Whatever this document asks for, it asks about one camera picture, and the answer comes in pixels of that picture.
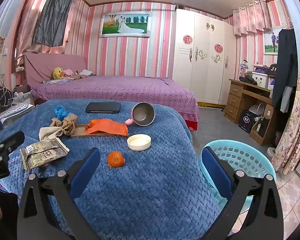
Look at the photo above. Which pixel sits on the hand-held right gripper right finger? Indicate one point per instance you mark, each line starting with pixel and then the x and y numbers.
pixel 215 172

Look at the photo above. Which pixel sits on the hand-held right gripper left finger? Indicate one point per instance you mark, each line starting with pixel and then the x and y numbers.
pixel 86 172

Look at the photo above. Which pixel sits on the orange mandarin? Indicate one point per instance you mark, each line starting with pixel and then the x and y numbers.
pixel 115 159

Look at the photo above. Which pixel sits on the newsprint pattern snack packet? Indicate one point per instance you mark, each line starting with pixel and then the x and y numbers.
pixel 42 152

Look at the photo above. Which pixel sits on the light blue plastic basket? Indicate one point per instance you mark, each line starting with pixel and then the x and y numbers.
pixel 250 155

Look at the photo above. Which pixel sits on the orange plastic bag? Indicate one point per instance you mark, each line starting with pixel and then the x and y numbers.
pixel 107 127

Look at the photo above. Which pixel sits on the brown paper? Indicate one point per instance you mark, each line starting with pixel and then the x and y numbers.
pixel 67 126

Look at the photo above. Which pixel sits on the blue fluffy scrunchie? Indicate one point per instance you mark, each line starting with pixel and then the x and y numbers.
pixel 61 112

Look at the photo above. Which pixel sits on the white round bowl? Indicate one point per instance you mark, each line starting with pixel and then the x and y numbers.
pixel 139 143

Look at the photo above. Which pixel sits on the white perforated plastic basket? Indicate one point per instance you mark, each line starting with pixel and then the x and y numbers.
pixel 17 108

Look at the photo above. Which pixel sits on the black patterned cushion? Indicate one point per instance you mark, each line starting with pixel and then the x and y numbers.
pixel 4 98

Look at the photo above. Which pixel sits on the tan phone case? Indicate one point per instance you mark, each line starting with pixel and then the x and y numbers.
pixel 78 131

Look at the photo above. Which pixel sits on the white standing fan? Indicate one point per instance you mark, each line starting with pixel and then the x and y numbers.
pixel 272 153

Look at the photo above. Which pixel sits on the black paper bag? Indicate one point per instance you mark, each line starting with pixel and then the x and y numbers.
pixel 247 121

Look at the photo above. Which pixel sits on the brown cardboard box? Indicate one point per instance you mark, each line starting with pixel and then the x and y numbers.
pixel 260 128

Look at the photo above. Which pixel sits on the white power strip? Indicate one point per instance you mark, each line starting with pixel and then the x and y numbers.
pixel 19 68

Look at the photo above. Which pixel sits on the blue fleece blanket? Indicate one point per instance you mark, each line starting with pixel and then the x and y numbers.
pixel 152 192

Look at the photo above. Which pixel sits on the white small fan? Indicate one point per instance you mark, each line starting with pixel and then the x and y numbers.
pixel 256 109

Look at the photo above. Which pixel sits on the wooden desk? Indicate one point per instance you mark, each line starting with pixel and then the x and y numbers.
pixel 236 100

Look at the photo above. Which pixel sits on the pink covered headboard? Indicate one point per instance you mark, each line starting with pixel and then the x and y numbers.
pixel 40 65

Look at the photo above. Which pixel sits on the pink steel mug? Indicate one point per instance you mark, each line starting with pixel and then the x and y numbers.
pixel 142 115

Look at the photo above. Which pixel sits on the yellow duck plush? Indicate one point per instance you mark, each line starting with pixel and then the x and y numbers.
pixel 57 73

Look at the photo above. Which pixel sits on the pink cloth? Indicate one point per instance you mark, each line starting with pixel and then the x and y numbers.
pixel 69 72

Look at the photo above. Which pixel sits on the purple dotted bed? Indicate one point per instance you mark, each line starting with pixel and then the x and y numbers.
pixel 127 90

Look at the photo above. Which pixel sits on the dark cloth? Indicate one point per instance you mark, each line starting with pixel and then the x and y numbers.
pixel 247 80

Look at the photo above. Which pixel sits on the white cloth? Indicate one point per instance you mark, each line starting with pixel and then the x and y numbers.
pixel 85 72

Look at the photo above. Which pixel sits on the white storage box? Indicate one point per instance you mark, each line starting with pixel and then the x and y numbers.
pixel 261 80

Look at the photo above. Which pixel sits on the white wardrobe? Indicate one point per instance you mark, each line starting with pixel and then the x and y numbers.
pixel 205 67

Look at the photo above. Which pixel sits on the desk lamp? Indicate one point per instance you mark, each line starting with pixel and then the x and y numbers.
pixel 243 66

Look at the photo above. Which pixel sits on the purple box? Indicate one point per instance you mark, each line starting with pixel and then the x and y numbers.
pixel 260 69

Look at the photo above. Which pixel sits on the pink satin curtain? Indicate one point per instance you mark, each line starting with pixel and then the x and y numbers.
pixel 27 17

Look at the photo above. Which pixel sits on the black cap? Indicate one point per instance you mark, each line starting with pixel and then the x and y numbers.
pixel 273 69

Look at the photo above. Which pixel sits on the red round paper decoration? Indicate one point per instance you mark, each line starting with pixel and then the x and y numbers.
pixel 218 48
pixel 187 39

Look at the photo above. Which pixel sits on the grey curtain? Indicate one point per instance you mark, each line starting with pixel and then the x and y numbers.
pixel 52 17

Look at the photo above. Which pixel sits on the dark hanging clothes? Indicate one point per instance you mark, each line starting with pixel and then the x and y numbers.
pixel 286 67

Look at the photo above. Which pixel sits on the framed wedding picture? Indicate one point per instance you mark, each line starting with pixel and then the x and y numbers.
pixel 125 24

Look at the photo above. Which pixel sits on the pink floral valance curtain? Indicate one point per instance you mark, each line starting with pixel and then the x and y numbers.
pixel 251 17

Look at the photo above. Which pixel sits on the wall switch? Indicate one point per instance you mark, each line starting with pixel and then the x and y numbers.
pixel 5 51

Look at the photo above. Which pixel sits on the small couple wall poster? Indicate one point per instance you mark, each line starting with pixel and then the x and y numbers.
pixel 270 41

